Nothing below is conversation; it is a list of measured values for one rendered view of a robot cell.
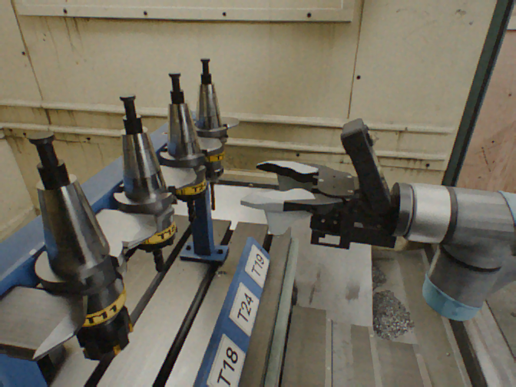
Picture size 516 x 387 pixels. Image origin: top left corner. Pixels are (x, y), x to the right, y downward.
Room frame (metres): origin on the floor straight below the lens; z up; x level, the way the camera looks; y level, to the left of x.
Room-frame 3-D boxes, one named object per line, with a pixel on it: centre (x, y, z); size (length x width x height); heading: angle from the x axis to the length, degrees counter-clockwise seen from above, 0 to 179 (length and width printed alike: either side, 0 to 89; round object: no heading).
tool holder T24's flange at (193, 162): (0.44, 0.11, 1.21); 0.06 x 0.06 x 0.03
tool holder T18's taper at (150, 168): (0.33, 0.13, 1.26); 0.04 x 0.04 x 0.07
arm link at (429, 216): (0.38, -0.21, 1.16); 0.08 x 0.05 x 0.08; 169
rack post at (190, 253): (0.61, 0.13, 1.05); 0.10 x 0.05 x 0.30; 79
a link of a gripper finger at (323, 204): (0.37, -0.07, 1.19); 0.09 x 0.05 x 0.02; 104
